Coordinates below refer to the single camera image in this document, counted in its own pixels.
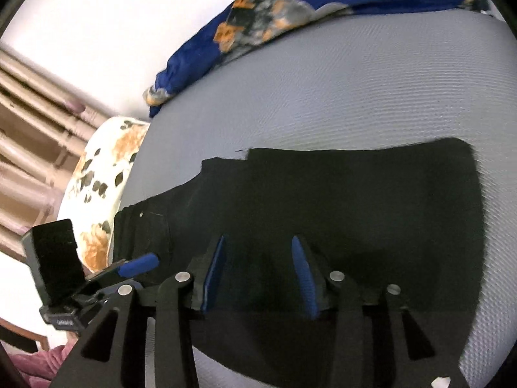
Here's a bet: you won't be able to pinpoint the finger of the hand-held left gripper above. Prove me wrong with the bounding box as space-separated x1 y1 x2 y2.
87 253 159 288

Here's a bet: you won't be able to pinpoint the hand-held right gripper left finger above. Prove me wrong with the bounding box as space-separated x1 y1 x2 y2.
50 234 227 388

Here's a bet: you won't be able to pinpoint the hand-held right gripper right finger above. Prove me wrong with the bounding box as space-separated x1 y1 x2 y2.
291 235 471 388

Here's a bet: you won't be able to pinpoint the black pants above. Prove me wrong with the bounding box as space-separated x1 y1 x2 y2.
113 137 485 388

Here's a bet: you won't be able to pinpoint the person's left forearm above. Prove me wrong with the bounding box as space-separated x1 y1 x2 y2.
12 337 77 388

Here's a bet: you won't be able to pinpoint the white floral pillow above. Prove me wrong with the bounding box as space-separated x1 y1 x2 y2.
57 116 151 273

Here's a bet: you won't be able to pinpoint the pink curtain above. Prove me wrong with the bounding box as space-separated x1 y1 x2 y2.
0 46 106 259

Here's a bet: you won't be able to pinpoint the grey mesh mattress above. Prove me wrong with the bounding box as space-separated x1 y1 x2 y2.
107 6 517 388

